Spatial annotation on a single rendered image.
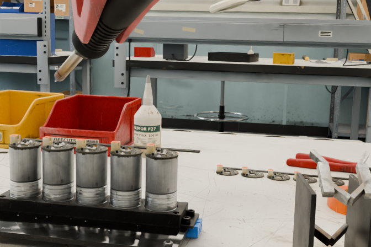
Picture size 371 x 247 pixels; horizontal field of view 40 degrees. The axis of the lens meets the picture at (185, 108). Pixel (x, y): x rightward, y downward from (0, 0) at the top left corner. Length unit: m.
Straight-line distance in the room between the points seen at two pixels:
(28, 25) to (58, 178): 2.54
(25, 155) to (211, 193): 0.18
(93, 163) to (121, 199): 0.03
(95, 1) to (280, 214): 0.26
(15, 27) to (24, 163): 2.56
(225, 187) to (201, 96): 4.30
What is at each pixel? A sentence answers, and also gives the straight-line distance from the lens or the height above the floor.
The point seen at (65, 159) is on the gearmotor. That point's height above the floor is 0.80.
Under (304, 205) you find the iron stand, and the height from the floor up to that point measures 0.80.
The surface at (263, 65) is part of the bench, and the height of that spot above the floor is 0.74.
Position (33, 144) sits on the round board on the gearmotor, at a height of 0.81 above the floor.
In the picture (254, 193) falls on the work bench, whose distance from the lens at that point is 0.51.
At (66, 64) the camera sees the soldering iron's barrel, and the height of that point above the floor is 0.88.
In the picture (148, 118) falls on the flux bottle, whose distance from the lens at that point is 0.62.
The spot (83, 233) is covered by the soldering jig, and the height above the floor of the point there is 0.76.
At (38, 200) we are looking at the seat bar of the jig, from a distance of 0.42.
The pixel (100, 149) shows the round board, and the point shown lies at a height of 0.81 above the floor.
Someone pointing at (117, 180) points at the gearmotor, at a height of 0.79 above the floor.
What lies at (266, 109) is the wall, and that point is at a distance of 4.77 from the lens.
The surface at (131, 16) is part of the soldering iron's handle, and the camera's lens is 0.29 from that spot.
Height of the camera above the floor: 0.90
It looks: 8 degrees down
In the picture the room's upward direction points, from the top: 1 degrees clockwise
